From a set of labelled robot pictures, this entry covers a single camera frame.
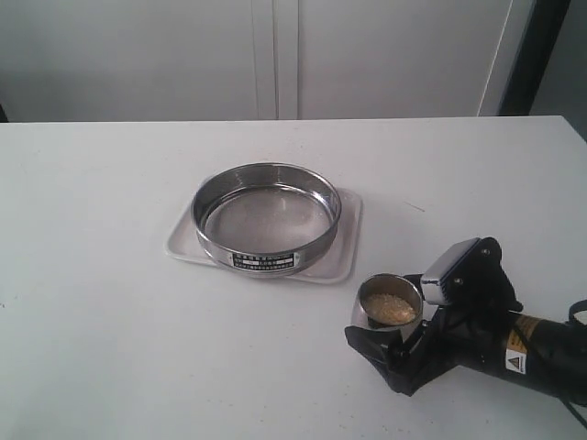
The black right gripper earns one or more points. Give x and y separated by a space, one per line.
470 331

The yellow grain mixture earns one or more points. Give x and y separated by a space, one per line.
389 309

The stainless steel cup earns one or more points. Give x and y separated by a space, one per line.
404 286

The round steel mesh sieve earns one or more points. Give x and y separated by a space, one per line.
266 220

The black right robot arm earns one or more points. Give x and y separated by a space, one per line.
541 355

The white rectangular plastic tray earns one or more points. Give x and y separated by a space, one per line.
182 244

